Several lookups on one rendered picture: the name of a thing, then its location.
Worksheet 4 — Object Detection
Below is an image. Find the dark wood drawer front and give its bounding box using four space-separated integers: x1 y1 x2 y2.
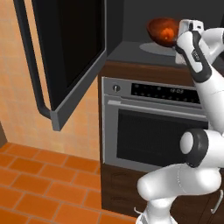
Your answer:
100 163 152 219

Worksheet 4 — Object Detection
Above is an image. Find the grey microwave turntable plate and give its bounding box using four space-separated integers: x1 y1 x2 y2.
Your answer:
138 41 179 57

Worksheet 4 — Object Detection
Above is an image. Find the silver cabinet door handle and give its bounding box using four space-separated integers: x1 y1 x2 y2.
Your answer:
210 188 224 215

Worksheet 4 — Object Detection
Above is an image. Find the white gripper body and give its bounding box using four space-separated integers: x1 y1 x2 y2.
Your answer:
175 18 191 66

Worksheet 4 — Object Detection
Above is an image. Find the black microwave door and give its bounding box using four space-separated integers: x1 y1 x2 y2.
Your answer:
31 0 108 132

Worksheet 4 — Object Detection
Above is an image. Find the silver oven door handle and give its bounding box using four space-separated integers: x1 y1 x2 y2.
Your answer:
107 99 208 121

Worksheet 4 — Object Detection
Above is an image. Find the silver oven door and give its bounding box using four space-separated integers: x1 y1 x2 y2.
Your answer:
102 97 210 173

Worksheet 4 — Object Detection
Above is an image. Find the orange squash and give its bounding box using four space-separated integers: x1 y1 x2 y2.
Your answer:
159 27 175 42

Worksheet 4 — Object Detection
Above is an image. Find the dark microwave oven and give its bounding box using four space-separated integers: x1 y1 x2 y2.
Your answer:
104 0 224 68

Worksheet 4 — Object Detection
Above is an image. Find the brown glossy bowl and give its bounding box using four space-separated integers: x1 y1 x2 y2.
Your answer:
146 17 180 48

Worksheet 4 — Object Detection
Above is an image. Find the silver built-in oven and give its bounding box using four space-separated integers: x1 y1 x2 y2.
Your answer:
101 76 212 173

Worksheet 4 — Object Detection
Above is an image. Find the silver drawer handle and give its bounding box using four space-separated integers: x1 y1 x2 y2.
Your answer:
133 206 144 216

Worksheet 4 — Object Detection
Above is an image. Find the dark microwave door handle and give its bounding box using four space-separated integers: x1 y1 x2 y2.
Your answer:
12 0 53 120

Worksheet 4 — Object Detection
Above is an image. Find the dark brown cabinet corner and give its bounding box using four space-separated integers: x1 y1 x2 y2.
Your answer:
0 122 9 149

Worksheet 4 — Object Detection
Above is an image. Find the dark wood oven cabinet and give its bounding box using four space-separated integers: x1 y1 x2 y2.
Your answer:
97 59 224 224

